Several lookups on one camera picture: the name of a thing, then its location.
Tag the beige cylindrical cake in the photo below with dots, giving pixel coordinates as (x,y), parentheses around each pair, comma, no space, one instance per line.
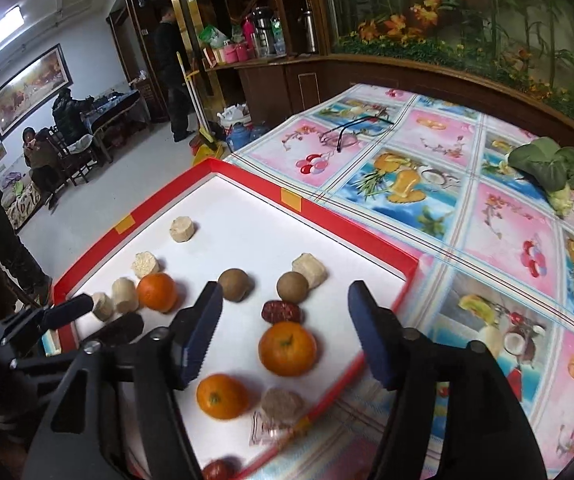
(182,229)

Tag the dark red jujube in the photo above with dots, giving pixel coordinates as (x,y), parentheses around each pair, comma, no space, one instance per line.
(220,469)

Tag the colourful fruit print tablecloth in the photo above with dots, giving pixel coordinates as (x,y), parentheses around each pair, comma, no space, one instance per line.
(495,263)

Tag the red white shallow box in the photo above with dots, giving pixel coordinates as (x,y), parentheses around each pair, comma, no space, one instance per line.
(246,222)

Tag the small brown longan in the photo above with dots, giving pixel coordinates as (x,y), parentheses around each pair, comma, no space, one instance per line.
(292,287)

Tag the green leafy vegetable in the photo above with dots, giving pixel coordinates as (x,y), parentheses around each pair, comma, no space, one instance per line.
(551,166)

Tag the brown round longan fruit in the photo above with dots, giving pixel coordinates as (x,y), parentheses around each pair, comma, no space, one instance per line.
(236,284)

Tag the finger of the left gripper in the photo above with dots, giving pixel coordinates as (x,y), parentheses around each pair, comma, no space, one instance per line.
(56,317)
(122,330)

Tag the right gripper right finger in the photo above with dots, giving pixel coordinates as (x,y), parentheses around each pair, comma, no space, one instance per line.
(380,335)

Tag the cream round cake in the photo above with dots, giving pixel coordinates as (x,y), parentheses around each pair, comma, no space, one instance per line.
(102,306)
(124,296)

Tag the small orange tangerine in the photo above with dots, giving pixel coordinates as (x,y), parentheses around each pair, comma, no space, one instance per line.
(157,292)

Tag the flower bamboo glass panel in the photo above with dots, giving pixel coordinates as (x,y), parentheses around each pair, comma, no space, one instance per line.
(525,45)

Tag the standing person in black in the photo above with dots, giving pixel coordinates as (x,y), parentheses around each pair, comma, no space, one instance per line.
(172,56)

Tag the beige round cake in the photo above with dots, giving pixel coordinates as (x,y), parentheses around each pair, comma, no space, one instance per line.
(281,405)
(144,264)

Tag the seated person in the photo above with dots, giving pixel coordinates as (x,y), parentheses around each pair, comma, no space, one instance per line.
(43,162)

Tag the framed wall painting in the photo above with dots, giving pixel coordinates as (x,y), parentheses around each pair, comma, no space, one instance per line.
(31,88)

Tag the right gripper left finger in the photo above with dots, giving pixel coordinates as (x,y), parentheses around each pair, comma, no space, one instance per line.
(193,329)

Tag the medium orange tangerine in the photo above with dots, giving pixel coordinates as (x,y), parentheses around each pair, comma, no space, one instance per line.
(222,397)

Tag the large orange tangerine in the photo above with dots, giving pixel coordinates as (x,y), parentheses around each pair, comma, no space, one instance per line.
(287,349)

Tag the beige hexagonal cake piece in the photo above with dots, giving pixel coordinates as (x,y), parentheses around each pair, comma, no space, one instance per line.
(311,268)

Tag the red jujube date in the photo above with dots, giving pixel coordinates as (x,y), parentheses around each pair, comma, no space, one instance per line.
(276,311)

